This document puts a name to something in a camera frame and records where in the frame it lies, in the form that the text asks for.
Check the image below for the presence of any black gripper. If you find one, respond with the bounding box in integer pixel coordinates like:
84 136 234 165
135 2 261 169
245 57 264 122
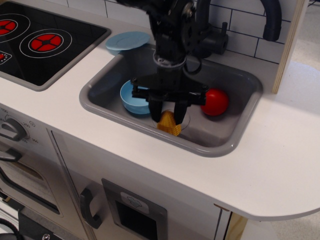
130 66 209 125

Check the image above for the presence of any yellow toy corn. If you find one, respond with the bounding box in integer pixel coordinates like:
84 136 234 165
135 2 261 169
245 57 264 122
157 110 182 136

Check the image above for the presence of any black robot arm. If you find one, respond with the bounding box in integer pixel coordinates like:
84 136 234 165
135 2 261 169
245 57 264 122
119 0 209 125

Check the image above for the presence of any light blue bowl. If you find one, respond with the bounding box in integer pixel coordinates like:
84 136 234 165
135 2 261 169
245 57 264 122
119 80 150 115

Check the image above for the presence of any grey toy sink basin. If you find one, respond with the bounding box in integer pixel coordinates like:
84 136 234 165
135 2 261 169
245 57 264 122
79 44 263 157

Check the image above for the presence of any red toy tomato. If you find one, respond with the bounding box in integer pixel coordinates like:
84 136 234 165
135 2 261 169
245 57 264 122
200 88 229 116

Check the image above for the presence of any dark grey toy faucet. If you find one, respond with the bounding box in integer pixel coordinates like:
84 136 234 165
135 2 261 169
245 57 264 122
195 0 282 59

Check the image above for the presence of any light blue plate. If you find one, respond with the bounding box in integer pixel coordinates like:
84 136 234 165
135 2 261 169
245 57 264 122
105 31 150 55

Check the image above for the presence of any grey toy dispenser panel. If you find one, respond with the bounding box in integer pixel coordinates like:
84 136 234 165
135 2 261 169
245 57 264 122
101 178 169 240

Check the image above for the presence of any black toy stovetop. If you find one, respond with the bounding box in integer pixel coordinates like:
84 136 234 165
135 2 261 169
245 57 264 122
0 1 111 92

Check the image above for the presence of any white toy oven door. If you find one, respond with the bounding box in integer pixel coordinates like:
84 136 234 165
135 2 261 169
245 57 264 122
0 143 81 235

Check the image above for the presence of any grey oven knob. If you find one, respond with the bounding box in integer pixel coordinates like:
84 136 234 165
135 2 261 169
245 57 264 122
0 118 27 142

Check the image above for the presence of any grey cabinet door handle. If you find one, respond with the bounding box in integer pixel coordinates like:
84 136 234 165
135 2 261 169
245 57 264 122
79 188 102 229

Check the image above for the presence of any grey oven door handle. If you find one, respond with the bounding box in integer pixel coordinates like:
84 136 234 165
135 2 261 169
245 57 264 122
0 148 22 163

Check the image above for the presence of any wooden side post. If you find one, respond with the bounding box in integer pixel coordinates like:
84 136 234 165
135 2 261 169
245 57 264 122
271 0 309 94

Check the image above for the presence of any black cable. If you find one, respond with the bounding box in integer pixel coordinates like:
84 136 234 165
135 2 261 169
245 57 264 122
0 217 23 240

